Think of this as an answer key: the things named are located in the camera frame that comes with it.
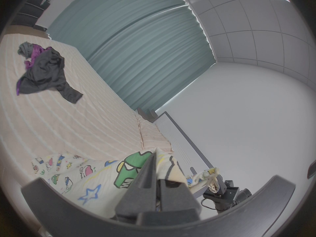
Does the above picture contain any dark grey chest of drawers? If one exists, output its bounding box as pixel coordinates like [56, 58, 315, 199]
[11, 0, 51, 31]

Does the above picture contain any bed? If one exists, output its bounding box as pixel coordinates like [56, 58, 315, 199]
[0, 32, 216, 207]

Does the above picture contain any white printed pyjama top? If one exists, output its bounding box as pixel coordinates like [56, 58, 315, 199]
[31, 147, 221, 220]

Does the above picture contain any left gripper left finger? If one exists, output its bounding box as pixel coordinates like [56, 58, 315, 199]
[116, 153, 158, 224]

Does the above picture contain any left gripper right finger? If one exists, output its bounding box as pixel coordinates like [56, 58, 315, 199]
[159, 179, 201, 220]

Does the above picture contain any grey bedside table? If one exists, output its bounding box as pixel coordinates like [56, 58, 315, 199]
[136, 107, 158, 123]

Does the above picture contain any dark grey garment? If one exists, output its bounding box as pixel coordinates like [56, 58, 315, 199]
[17, 42, 34, 59]

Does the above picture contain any pale pink striped pillow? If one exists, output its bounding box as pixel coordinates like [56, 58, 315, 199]
[135, 115, 174, 154]

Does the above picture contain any black shirt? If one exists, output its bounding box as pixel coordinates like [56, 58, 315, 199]
[17, 47, 84, 105]

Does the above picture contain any purple satin garment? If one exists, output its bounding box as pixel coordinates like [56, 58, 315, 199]
[16, 44, 53, 96]

